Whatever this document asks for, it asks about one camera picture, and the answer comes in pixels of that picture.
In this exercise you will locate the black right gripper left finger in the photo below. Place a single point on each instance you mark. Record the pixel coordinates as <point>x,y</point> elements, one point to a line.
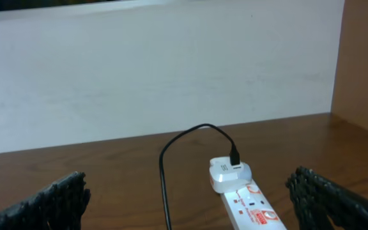
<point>60,206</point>

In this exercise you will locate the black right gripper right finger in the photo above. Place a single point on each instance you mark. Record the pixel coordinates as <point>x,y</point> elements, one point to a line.
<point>322,204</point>

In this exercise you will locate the white USB charger adapter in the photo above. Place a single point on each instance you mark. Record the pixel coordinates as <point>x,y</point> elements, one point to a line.
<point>225,177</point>

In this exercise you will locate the white power strip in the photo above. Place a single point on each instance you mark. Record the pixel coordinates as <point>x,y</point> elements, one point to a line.
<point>248,209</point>

